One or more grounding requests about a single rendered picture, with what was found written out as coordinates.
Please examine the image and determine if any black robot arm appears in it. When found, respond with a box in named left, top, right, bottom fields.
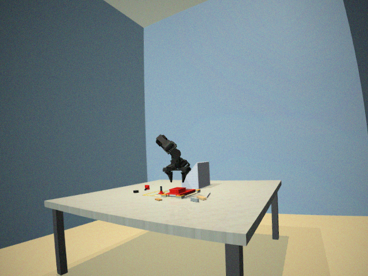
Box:
left=156, top=135, right=190, bottom=171

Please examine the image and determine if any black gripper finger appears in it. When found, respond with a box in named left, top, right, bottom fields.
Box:
left=181, top=172, right=189, bottom=183
left=165, top=172, right=173, bottom=182

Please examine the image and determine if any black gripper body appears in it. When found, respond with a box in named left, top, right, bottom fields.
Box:
left=163, top=158, right=191, bottom=173

